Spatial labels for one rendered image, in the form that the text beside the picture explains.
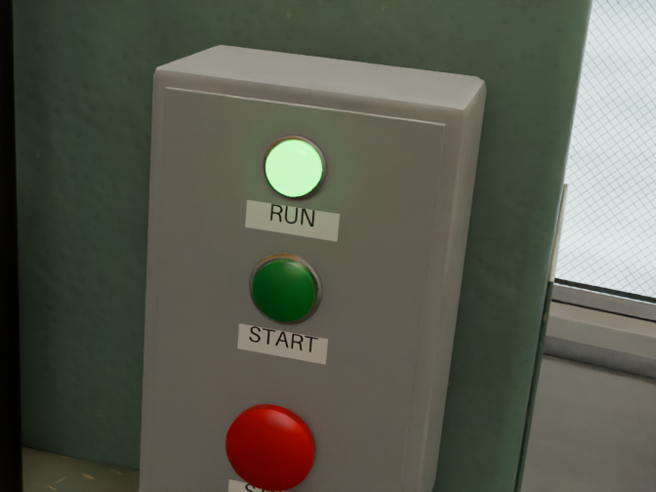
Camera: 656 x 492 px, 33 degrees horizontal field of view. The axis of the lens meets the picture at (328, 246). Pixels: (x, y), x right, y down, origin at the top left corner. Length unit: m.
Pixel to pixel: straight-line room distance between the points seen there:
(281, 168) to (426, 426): 0.10
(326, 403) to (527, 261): 0.09
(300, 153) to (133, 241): 0.12
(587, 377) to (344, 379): 1.61
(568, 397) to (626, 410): 0.10
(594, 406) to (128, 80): 1.63
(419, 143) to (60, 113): 0.16
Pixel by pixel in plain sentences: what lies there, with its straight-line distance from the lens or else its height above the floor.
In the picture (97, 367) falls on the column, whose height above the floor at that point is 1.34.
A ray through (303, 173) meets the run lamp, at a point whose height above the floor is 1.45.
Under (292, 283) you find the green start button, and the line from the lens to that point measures 0.34.
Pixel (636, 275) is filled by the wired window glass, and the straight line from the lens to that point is 1.96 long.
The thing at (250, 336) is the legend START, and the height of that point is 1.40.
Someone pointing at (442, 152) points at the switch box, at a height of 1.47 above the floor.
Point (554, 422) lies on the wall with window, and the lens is 2.00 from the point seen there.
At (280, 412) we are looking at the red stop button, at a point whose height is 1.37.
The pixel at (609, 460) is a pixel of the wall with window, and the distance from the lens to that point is 2.02.
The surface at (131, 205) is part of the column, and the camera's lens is 0.43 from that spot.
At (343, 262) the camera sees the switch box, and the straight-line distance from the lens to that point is 0.34.
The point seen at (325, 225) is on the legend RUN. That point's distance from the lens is 0.34.
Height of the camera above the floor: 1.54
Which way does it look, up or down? 19 degrees down
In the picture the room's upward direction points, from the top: 5 degrees clockwise
